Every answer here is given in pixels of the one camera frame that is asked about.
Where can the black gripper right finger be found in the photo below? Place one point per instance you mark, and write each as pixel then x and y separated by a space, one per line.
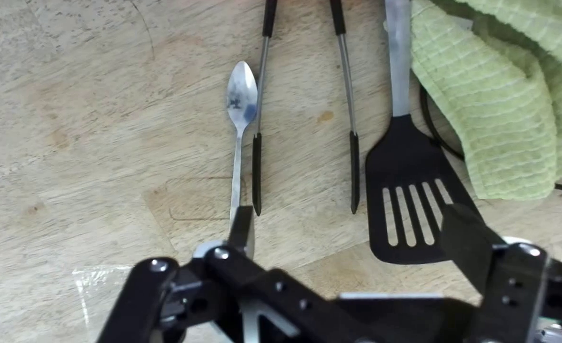
pixel 510 287

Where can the black tipped metal tongs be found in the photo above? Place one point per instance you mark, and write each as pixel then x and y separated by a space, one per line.
pixel 256 173

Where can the green waffle cloth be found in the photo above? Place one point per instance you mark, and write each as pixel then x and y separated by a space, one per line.
pixel 515 97

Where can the black slotted spatula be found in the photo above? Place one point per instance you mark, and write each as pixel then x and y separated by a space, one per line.
pixel 401 159

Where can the metal spoon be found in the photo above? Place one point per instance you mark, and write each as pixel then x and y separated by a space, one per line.
pixel 243 97

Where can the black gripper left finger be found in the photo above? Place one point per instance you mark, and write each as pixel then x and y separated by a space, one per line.
pixel 230 299

